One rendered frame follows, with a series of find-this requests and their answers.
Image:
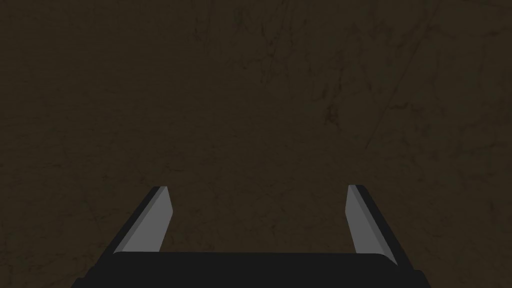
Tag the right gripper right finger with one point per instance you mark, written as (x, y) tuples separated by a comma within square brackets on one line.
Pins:
[(366, 228)]

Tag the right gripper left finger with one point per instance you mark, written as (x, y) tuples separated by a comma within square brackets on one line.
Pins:
[(148, 228)]

